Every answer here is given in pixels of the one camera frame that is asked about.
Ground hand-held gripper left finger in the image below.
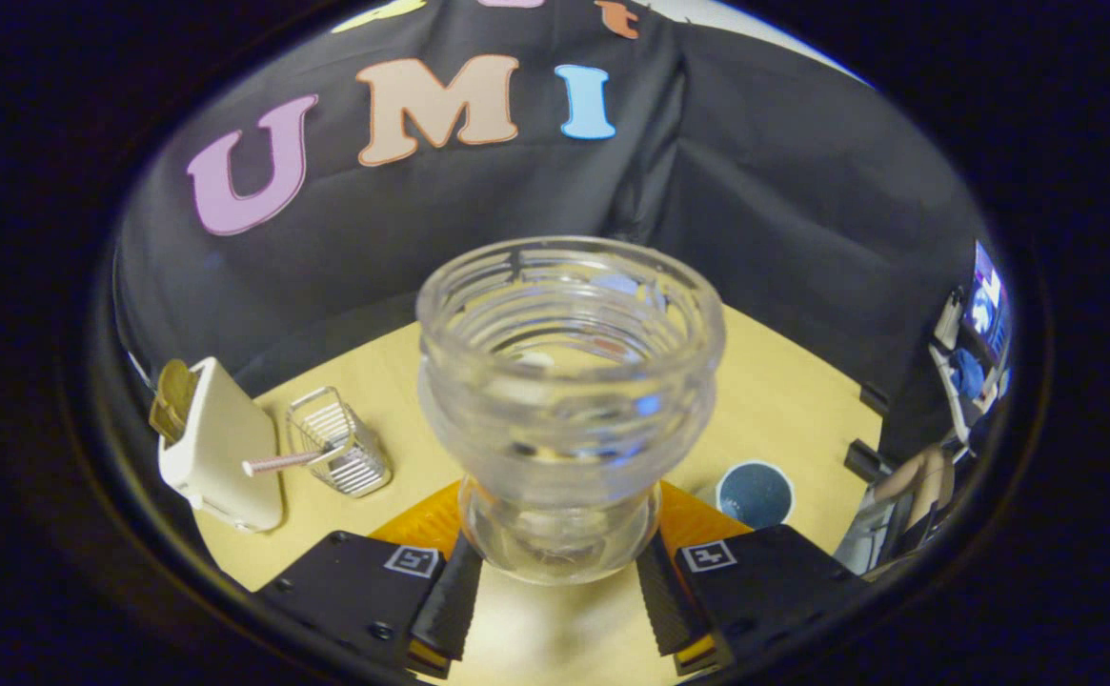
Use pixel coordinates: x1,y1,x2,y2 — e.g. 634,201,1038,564
254,481,484,679

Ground white toaster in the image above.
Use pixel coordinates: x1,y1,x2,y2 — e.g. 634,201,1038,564
158,357,285,533

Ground black table clamp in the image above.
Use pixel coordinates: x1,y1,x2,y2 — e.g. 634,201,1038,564
845,439,889,483

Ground computer monitor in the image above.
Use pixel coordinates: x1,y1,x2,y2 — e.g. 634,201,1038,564
964,240,1009,358

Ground pink stick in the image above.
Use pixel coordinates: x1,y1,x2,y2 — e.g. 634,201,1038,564
242,448,336,477

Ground white cup with blue inside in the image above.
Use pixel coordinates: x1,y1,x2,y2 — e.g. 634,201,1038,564
715,460,796,531

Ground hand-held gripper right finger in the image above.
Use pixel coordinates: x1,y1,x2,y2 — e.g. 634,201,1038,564
636,481,870,676

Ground black backdrop cloth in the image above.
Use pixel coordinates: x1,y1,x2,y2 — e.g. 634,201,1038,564
111,0,999,458

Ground brown toast slices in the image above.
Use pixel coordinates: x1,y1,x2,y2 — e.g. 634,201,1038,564
149,359,199,444

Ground clear glass bottle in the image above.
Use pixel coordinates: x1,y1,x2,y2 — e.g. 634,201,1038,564
415,235,727,586

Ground metal wire basket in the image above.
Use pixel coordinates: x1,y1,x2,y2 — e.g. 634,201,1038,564
286,386,394,498

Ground wooden table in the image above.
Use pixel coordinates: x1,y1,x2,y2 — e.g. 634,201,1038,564
191,305,889,686

